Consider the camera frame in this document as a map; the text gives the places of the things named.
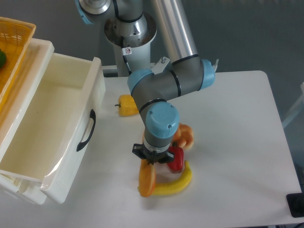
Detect green vegetable in basket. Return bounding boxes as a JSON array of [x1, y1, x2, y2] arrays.
[[0, 49, 7, 68]]

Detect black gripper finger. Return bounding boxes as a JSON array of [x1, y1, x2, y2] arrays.
[[132, 143, 144, 159], [158, 151, 174, 164]]

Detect black cable on pedestal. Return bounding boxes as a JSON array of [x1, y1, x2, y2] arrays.
[[120, 35, 134, 77]]

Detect red bell pepper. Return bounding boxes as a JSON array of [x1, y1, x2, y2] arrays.
[[167, 142, 184, 173]]

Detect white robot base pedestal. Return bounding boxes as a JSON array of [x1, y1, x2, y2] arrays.
[[104, 12, 157, 77]]

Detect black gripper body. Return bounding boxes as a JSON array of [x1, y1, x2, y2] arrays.
[[142, 144, 169, 164]]

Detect yellow plastic basket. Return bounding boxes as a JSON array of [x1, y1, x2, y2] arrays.
[[0, 17, 36, 107]]

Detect long orange bread loaf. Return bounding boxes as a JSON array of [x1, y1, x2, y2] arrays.
[[137, 133, 157, 198]]

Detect yellow banana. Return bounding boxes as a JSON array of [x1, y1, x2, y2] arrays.
[[152, 161, 192, 196]]

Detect white plastic drawer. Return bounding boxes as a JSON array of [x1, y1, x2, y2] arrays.
[[0, 53, 105, 203]]

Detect black device at table edge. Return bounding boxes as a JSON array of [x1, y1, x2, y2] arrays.
[[286, 193, 304, 218]]

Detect white mounting bracket with bolt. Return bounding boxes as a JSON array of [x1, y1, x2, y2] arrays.
[[150, 56, 170, 74]]

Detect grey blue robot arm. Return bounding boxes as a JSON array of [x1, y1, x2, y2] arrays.
[[76, 0, 215, 164]]

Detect black drawer handle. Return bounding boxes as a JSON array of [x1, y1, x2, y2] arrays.
[[76, 109, 96, 152]]

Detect yellow bell pepper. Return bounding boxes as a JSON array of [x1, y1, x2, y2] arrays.
[[115, 95, 139, 117]]

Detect white drawer cabinet frame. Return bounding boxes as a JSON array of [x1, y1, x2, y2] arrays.
[[0, 38, 54, 205]]

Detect knotted bread roll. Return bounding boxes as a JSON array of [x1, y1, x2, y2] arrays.
[[171, 123, 194, 150]]

